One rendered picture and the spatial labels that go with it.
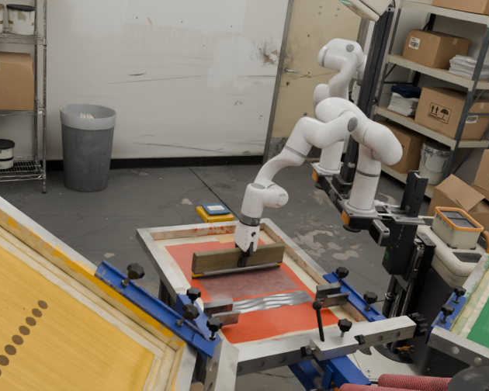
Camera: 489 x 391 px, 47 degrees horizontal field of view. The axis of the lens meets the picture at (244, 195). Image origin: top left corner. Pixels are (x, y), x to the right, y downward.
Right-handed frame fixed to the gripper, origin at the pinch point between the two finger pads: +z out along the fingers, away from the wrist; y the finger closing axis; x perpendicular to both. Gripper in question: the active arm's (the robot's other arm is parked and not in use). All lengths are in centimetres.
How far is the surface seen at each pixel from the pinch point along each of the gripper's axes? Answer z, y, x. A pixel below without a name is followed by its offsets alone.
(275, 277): 4.4, -6.4, -12.6
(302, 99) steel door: 9, 343, -252
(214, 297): 6.8, -12.8, 14.5
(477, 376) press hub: -30, -100, 4
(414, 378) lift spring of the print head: -13, -82, -3
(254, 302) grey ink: 5.1, -19.7, 3.3
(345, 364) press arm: -3, -63, 0
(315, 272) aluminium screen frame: 0.2, -11.5, -26.0
